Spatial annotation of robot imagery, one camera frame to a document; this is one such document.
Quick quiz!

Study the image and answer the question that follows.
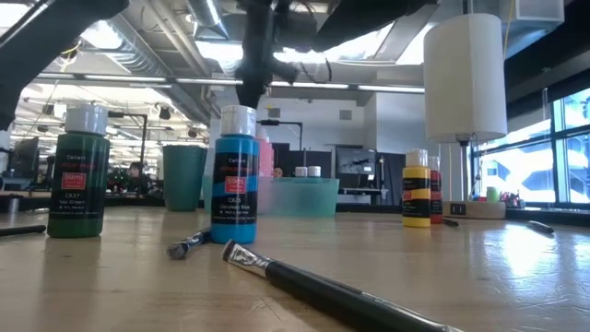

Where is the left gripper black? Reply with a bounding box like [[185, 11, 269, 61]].
[[234, 0, 333, 110]]

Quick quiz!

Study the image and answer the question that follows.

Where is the large pink paint bottle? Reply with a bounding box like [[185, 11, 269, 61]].
[[255, 126, 276, 179]]

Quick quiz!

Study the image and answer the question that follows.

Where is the cerulean blue paint bottle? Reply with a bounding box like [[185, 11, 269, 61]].
[[209, 104, 261, 245]]

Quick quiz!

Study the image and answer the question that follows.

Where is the small yellow paint bottle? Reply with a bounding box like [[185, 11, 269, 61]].
[[402, 148, 433, 229]]

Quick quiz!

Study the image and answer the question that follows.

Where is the small red paint bottle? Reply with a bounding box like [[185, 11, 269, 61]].
[[429, 155, 444, 225]]

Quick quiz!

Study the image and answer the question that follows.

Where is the sap green paint bottle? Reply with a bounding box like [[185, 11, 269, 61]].
[[46, 103, 112, 239]]

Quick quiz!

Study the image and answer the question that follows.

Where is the long ceiling light bar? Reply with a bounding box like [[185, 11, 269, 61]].
[[34, 72, 426, 94]]

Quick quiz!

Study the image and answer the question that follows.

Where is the black office partition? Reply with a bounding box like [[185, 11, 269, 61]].
[[275, 142, 333, 179]]

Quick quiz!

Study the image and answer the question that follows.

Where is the black monitor screen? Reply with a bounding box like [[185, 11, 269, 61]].
[[335, 146, 377, 176]]

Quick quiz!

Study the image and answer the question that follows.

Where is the teal translucent plastic bin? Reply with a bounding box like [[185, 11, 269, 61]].
[[201, 176, 341, 219]]

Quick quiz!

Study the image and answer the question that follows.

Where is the teal plastic cup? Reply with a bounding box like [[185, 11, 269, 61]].
[[161, 145, 209, 213]]

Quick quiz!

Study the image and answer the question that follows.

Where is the white shade table lamp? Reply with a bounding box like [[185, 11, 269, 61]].
[[422, 12, 509, 220]]

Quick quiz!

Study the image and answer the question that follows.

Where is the yellow black ceiling fixture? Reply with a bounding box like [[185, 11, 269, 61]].
[[58, 39, 85, 62]]

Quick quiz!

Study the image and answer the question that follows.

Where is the black computer monitor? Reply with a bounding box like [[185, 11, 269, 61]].
[[11, 136, 41, 179]]

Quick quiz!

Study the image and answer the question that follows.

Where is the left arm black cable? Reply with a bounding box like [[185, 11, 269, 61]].
[[299, 54, 334, 84]]

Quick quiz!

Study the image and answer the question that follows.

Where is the black metal gantry frame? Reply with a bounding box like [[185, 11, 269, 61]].
[[108, 110, 149, 165]]

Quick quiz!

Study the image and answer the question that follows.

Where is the window with black frame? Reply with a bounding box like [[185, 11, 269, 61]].
[[469, 85, 590, 208]]

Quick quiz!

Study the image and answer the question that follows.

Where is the black aluminium table frame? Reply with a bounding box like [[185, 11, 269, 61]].
[[0, 193, 590, 228]]

